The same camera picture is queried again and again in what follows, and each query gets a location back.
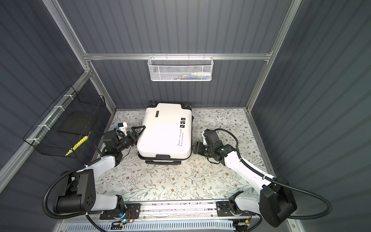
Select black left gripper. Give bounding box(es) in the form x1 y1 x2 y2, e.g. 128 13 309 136
116 126 145 153

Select white black suitcase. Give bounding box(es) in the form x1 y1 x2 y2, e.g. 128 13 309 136
136 101 193 165

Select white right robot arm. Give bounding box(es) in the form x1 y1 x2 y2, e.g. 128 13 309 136
192 129 332 228

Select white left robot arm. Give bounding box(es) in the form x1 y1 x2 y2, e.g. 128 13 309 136
42 124 146 219

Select yellow black striped tape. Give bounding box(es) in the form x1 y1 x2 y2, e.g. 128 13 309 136
65 136 88 157

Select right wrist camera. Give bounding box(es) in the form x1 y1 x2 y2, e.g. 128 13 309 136
203 129 223 148

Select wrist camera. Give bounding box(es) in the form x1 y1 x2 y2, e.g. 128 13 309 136
103 122 128 148
203 129 223 148

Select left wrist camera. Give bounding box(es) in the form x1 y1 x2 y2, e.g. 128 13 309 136
103 122 128 148

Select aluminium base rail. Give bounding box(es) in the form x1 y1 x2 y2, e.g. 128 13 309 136
63 199 293 221

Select black wire mesh basket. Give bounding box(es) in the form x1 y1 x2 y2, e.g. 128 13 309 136
23 87 106 158

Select white wire mesh basket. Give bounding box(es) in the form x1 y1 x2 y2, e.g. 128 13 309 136
147 56 214 82

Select white perforated cable duct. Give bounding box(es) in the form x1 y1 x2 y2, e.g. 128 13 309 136
63 219 235 232

